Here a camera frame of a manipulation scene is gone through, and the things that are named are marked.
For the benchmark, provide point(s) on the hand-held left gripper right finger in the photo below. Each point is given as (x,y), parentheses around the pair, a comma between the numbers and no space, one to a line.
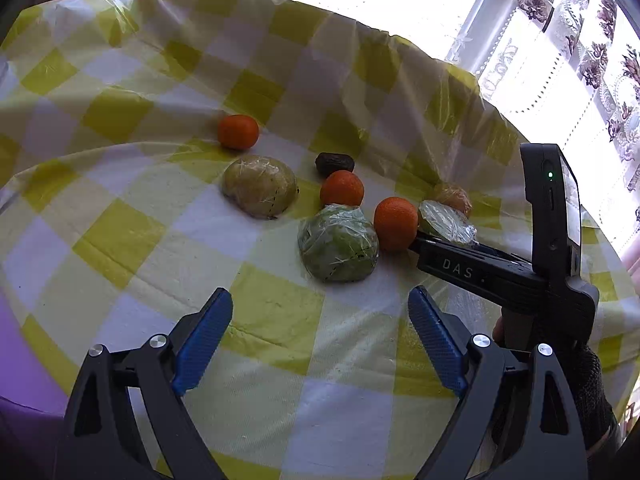
(435,335)

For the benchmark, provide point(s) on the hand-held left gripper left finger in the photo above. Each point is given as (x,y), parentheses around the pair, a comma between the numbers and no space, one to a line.
(202,340)

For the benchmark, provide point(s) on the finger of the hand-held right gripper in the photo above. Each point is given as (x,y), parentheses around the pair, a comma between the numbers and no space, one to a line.
(419,245)

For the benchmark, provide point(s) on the orange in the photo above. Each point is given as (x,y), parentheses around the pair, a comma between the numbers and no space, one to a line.
(238,131)
(395,224)
(342,188)

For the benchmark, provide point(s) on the green fruit slice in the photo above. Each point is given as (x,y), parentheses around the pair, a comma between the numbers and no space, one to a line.
(444,221)

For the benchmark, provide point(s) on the small orange-brown fruit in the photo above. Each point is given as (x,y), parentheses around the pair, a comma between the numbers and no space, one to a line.
(454,197)

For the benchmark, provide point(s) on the green round fruit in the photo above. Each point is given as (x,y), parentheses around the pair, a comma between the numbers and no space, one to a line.
(339,242)

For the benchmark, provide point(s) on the yellow-green round fruit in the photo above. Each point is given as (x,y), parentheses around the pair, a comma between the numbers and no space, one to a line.
(260,187)

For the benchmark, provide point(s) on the purple-edged white cardboard box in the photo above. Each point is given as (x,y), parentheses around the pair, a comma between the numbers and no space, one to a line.
(22,360)

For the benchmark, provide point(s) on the person's right hand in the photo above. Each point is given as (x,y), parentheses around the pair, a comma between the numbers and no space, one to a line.
(498,332)

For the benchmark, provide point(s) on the yellow checkered tablecloth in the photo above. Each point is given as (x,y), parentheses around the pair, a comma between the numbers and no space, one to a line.
(150,240)

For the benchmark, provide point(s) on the dark brown fruit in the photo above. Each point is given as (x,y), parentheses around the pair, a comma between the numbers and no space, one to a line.
(335,163)

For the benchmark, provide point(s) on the floral lace curtain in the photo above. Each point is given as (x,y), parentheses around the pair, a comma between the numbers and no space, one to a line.
(590,60)

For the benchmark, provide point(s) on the white window frame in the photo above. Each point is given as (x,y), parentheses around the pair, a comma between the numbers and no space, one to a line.
(480,20)

